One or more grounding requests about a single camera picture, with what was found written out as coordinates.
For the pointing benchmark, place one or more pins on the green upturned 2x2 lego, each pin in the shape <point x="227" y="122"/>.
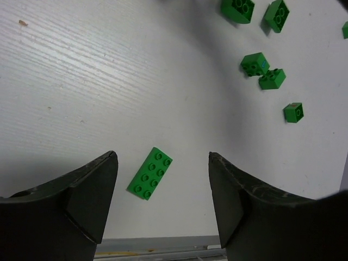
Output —
<point x="276" y="15"/>

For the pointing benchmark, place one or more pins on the green 2x4 lego plate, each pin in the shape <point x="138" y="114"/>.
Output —
<point x="150" y="174"/>

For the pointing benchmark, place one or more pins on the green lego brick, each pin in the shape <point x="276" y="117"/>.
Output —
<point x="255" y="64"/>
<point x="272" y="80"/>

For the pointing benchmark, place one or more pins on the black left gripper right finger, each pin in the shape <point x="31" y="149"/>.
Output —
<point x="257" y="221"/>

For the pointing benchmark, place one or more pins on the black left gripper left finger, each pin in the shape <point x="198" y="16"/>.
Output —
<point x="63" y="219"/>

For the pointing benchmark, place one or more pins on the green upturned 2x3 lego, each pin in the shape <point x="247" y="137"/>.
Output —
<point x="238" y="11"/>

